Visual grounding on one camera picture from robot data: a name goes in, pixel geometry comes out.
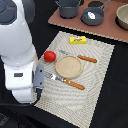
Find fork with wooden handle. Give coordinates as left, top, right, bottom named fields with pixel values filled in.
left=44, top=71, right=85, bottom=90

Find knife with wooden handle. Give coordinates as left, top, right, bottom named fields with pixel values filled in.
left=58, top=50, right=97, bottom=63

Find grey saucepan with handle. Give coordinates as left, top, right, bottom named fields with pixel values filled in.
left=81, top=0, right=111, bottom=26

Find white salt shaker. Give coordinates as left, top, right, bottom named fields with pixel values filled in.
left=87, top=12, right=96, bottom=19

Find round wooden plate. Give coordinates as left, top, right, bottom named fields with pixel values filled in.
left=55, top=55, right=83, bottom=79

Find yellow butter box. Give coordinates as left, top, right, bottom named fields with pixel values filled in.
left=69, top=36, right=86, bottom=44

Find red tomato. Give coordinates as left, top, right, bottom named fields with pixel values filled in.
left=44, top=51, right=56, bottom=62

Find brown stove board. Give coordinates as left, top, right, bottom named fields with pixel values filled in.
left=48, top=0, right=128, bottom=43

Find beige woven placemat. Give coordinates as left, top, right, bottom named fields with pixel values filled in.
left=36, top=31, right=114, bottom=128

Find cream bowl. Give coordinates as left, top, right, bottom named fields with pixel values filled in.
left=116, top=4, right=128, bottom=30

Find tall grey pot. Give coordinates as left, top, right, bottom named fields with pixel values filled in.
left=55, top=0, right=83, bottom=19

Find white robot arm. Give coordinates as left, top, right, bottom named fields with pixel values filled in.
left=0, top=0, right=44, bottom=106

